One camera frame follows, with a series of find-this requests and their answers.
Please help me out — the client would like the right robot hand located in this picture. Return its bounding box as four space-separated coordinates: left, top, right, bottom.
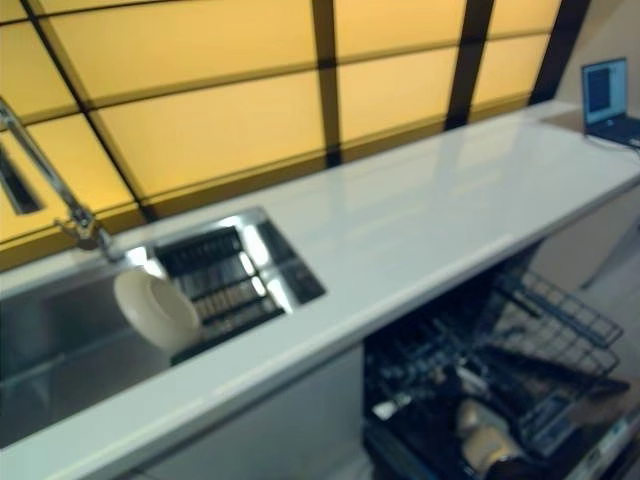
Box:
459 424 524 469

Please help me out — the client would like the open dishwasher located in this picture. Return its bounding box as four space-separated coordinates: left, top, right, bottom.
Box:
362 239 640 480

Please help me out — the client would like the white cabinet door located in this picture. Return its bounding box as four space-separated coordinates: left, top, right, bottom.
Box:
529 184 640 291
134 344 371 480

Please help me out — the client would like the black dish drying rack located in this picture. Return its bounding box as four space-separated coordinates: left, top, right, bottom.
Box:
154 225 286 366

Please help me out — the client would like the open laptop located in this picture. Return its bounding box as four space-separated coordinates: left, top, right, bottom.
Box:
580 57 640 149

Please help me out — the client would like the stainless steel sink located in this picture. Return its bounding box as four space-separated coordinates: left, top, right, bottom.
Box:
0 205 329 449

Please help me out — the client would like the chrome kitchen faucet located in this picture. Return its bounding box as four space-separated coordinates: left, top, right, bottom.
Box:
0 97 124 261

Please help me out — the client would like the wire dishwasher basket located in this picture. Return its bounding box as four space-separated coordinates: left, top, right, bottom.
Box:
369 269 631 459

